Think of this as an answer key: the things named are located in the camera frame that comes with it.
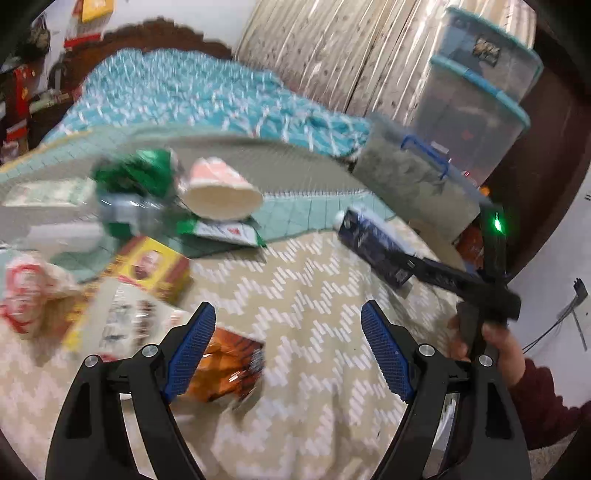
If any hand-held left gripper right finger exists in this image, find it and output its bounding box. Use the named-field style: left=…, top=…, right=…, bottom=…
left=360, top=299, right=529, bottom=480

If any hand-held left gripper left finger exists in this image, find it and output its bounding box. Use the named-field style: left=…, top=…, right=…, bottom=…
left=45, top=302, right=217, bottom=480

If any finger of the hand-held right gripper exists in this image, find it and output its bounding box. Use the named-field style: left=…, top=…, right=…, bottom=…
left=403, top=254, right=465, bottom=291

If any orange snack bag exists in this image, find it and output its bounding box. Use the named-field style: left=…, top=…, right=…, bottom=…
left=185, top=325, right=267, bottom=403

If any dark blue carton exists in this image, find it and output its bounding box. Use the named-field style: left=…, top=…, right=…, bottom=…
left=336, top=208, right=416, bottom=291

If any printed paper packet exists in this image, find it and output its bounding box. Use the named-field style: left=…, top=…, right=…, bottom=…
left=62, top=281, right=195, bottom=361

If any yellow box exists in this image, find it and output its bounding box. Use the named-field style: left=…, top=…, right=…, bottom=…
left=104, top=235, right=192, bottom=305

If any green white packet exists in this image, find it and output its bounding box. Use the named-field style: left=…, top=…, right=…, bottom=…
left=178, top=217, right=269, bottom=250

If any pink paper cup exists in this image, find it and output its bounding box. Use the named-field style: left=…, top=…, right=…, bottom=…
left=178, top=157, right=265, bottom=220

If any red white plastic bag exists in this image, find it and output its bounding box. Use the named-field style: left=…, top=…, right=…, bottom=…
left=0, top=256, right=85, bottom=334

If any clear bottle green label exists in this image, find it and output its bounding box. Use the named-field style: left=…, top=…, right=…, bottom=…
left=90, top=148, right=186, bottom=237

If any white green carton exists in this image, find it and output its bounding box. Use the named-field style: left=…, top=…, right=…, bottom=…
left=0, top=178, right=107, bottom=257

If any person's right forearm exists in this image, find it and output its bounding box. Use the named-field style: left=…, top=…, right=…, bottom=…
left=507, top=357, right=583, bottom=450

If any person's right hand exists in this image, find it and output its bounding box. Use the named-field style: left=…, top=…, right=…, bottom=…
left=448, top=315, right=527, bottom=389

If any orange red bag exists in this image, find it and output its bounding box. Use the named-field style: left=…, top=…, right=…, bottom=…
left=457, top=224, right=486, bottom=273

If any patterned bed sheet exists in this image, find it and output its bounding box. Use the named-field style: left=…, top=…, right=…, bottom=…
left=0, top=124, right=467, bottom=480

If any clear storage box teal lid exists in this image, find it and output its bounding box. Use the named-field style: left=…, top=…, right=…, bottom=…
left=436, top=6, right=544, bottom=100
left=411, top=55, right=532, bottom=185

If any leaf print curtain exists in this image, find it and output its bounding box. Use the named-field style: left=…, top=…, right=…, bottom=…
left=233, top=0, right=462, bottom=121

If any teal patterned quilt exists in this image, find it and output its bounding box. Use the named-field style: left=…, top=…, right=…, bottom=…
left=44, top=48, right=373, bottom=160

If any grey shelf unit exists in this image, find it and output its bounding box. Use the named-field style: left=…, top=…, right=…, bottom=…
left=0, top=18, right=63, bottom=162

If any carved wooden headboard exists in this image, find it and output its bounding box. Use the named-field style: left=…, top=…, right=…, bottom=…
left=60, top=17, right=234, bottom=100

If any black cable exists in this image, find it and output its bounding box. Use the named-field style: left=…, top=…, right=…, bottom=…
left=522, top=277, right=591, bottom=352

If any storage box blue handle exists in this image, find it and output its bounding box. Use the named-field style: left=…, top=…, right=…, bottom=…
left=353, top=114, right=491, bottom=237

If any red yellow wall calendar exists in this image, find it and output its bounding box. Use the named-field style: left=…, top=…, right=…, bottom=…
left=65, top=0, right=116, bottom=51

